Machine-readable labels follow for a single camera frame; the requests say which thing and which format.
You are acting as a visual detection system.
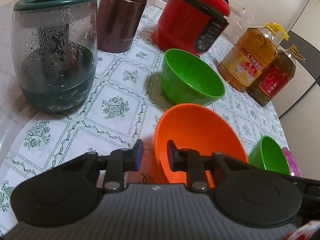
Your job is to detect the red patterned cloth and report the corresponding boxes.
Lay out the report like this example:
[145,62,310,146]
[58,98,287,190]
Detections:
[285,220,320,240]

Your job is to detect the pink transparent plastic plate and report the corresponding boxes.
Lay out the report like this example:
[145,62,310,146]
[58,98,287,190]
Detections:
[282,146,302,178]

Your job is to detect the orange plastic bowl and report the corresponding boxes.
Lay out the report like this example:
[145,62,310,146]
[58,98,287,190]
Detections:
[151,103,249,188]

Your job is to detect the white wardrobe with black frames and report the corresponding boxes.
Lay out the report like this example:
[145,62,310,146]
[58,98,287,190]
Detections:
[277,0,320,120]

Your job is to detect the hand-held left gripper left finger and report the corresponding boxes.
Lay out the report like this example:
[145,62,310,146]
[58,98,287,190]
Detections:
[50,140,143,192]

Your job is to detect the yellow label oil bottle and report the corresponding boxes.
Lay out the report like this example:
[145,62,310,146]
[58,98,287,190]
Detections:
[217,22,290,92]

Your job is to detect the glass jar with green lid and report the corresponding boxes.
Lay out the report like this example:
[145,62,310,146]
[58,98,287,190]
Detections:
[11,0,98,113]

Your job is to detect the brown metal thermos jar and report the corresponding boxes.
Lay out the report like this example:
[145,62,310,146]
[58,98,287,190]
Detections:
[96,0,153,54]

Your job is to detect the red label oil bottle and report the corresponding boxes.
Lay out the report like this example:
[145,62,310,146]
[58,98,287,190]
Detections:
[246,44,306,107]

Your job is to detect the small green plastic bowl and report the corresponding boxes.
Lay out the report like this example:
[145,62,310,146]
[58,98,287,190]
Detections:
[161,49,226,107]

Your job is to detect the red electric pressure cooker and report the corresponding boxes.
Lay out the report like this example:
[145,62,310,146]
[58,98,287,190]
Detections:
[151,0,231,57]

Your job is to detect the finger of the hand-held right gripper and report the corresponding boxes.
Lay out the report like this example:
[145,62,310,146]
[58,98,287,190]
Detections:
[281,173,320,193]

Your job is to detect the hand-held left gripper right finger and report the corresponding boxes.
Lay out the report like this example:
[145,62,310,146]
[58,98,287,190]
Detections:
[167,140,265,192]

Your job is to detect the large green plastic bowl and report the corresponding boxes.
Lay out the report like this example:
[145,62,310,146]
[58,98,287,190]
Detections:
[247,135,291,175]

